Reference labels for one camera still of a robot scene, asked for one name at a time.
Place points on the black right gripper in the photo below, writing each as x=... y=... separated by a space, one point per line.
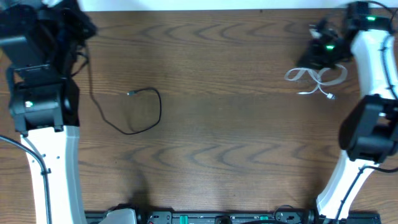
x=314 y=59

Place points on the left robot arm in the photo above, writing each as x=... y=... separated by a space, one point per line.
x=43 y=42

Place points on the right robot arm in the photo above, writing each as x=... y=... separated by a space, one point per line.
x=368 y=136

